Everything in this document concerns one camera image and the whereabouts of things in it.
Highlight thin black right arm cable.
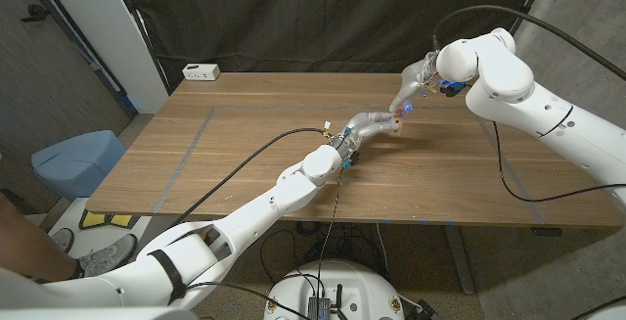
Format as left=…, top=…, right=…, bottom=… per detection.
left=491, top=121, right=626, bottom=204

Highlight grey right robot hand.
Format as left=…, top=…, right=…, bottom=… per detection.
left=388, top=49, right=444, bottom=114

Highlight blue stool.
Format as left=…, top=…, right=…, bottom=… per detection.
left=31, top=129, right=127, bottom=202

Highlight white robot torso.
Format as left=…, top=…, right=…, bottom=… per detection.
left=263, top=259, right=406, bottom=320

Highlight grey sneaker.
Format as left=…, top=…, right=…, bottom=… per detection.
left=75, top=234, right=138, bottom=278
left=47, top=227, right=75, bottom=255

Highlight white floor cable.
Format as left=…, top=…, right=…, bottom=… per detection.
left=375, top=222, right=390, bottom=275

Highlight grey electronics box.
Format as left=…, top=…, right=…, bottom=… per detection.
left=306, top=296, right=333, bottom=320

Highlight white floor base plate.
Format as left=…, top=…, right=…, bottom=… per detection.
left=46, top=197, right=153, bottom=257

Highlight white power strip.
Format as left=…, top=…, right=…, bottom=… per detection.
left=181, top=63, right=221, bottom=82

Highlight black door handle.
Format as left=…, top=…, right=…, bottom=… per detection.
left=20, top=4, right=50, bottom=23

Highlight yellow and black mat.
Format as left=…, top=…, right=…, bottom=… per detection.
left=78, top=209, right=136, bottom=231

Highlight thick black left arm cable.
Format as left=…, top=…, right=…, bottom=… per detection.
left=168, top=126, right=332, bottom=231

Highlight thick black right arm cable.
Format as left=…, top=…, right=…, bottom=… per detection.
left=431, top=5, right=626, bottom=82

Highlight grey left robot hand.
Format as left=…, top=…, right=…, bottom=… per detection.
left=331, top=111, right=401, bottom=162

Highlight person's bare leg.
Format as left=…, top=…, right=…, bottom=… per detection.
left=0, top=195, right=84, bottom=282

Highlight black curtain backdrop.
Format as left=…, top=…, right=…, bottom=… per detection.
left=119, top=0, right=544, bottom=91

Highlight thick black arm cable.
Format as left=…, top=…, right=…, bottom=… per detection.
left=431, top=5, right=626, bottom=82
left=168, top=126, right=332, bottom=231

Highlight grey table leg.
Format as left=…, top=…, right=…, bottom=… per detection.
left=442, top=225, right=476, bottom=296

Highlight tangled black floor cables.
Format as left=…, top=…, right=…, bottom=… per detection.
left=258, top=220, right=387, bottom=282

